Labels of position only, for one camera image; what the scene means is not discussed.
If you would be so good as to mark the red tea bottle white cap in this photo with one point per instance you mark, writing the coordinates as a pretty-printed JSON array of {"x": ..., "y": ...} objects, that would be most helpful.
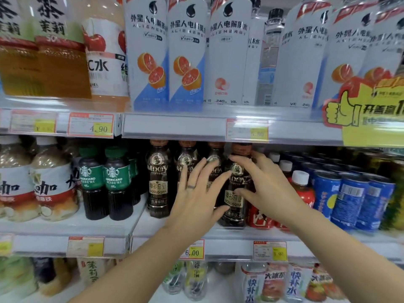
[
  {"x": 274, "y": 157},
  {"x": 260, "y": 219},
  {"x": 285, "y": 167},
  {"x": 304, "y": 192}
]

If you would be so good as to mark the person's right forearm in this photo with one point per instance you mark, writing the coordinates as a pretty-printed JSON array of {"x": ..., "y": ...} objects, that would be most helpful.
[{"x": 344, "y": 258}]

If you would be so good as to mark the person's right thumb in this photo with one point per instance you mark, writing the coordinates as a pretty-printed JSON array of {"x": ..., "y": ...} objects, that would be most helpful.
[{"x": 251, "y": 197}]

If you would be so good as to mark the amber jasmine tea bottle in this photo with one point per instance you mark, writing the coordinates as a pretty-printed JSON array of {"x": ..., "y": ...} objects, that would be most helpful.
[
  {"x": 61, "y": 69},
  {"x": 14, "y": 66}
]

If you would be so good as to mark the person's left thumb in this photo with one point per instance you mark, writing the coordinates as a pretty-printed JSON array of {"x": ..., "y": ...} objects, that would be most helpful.
[{"x": 221, "y": 212}]

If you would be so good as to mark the white grapefruit drink bottle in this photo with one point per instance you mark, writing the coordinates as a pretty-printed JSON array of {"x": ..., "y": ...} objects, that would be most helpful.
[
  {"x": 386, "y": 44},
  {"x": 186, "y": 37},
  {"x": 344, "y": 50},
  {"x": 146, "y": 34}
]

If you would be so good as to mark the clear water bottle black cap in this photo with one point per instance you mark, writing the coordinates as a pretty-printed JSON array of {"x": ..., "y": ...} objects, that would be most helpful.
[{"x": 270, "y": 59}]

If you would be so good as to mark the dark coffee bottle gold label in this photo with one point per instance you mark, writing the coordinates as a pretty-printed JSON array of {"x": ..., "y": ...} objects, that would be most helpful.
[
  {"x": 215, "y": 160},
  {"x": 235, "y": 214},
  {"x": 186, "y": 159},
  {"x": 158, "y": 189}
]

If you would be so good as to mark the pink apple drink bottle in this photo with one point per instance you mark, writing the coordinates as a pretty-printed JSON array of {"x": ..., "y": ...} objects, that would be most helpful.
[
  {"x": 123, "y": 72},
  {"x": 101, "y": 72}
]

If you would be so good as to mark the dark drink bottle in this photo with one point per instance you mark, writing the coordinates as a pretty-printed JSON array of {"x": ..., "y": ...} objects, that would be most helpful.
[{"x": 44, "y": 269}]

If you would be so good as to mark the beige label tea bottle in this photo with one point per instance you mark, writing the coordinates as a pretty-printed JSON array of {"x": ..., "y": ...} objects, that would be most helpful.
[{"x": 93, "y": 271}]

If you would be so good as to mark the pale green drink bottles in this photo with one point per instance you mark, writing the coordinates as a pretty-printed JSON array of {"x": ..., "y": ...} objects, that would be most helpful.
[{"x": 14, "y": 277}]

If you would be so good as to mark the person's left forearm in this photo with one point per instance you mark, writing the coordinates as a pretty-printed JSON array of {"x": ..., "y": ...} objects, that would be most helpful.
[{"x": 142, "y": 268}]

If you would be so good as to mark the black coffee bottle green label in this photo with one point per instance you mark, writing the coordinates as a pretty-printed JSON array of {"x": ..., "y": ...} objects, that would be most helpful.
[
  {"x": 93, "y": 182},
  {"x": 118, "y": 186}
]

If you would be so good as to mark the person's right middle finger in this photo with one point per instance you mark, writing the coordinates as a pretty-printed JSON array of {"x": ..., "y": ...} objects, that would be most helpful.
[{"x": 260, "y": 157}]

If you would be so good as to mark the red yellow price tag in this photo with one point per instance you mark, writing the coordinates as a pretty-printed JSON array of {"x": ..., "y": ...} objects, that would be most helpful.
[
  {"x": 85, "y": 247},
  {"x": 270, "y": 251},
  {"x": 33, "y": 122},
  {"x": 5, "y": 245},
  {"x": 247, "y": 130},
  {"x": 91, "y": 124},
  {"x": 193, "y": 250}
]

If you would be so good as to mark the group of blue drink cans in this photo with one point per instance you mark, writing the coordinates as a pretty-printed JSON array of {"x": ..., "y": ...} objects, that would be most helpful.
[{"x": 350, "y": 198}]

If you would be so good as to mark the person's left hand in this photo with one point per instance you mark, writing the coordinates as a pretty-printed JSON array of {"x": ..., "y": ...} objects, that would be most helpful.
[{"x": 192, "y": 209}]

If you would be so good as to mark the grey capped bottle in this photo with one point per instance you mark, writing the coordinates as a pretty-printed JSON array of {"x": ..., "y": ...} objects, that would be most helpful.
[{"x": 224, "y": 267}]

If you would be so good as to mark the person's left middle finger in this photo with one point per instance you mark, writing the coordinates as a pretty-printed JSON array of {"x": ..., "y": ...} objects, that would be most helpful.
[{"x": 202, "y": 173}]

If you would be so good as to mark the clear bottle green label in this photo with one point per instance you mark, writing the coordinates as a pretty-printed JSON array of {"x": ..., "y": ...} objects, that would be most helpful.
[
  {"x": 195, "y": 280},
  {"x": 173, "y": 277}
]

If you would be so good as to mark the yellow thumbs-up promo sign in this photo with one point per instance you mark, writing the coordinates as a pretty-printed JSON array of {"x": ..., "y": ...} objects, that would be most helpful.
[{"x": 372, "y": 119}]

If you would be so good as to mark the white store shelf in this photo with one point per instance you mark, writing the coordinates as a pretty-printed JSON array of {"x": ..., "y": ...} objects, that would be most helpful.
[
  {"x": 233, "y": 246},
  {"x": 63, "y": 105},
  {"x": 189, "y": 126},
  {"x": 41, "y": 241}
]

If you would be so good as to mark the green yellow drink bottles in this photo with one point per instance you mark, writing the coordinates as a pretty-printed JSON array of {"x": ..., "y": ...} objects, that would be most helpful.
[{"x": 394, "y": 211}]

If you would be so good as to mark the white label blue print bottle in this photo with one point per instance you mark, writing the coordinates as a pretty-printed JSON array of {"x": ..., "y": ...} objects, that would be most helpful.
[
  {"x": 252, "y": 285},
  {"x": 296, "y": 283}
]

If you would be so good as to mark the peach tea bottle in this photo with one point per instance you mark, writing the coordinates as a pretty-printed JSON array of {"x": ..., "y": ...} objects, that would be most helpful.
[
  {"x": 274, "y": 282},
  {"x": 317, "y": 285}
]

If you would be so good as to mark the yellow drink bottle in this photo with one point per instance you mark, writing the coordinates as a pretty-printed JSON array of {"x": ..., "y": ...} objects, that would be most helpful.
[{"x": 60, "y": 277}]

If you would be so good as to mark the person's right hand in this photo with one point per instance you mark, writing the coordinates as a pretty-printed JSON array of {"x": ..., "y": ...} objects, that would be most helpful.
[{"x": 274, "y": 194}]

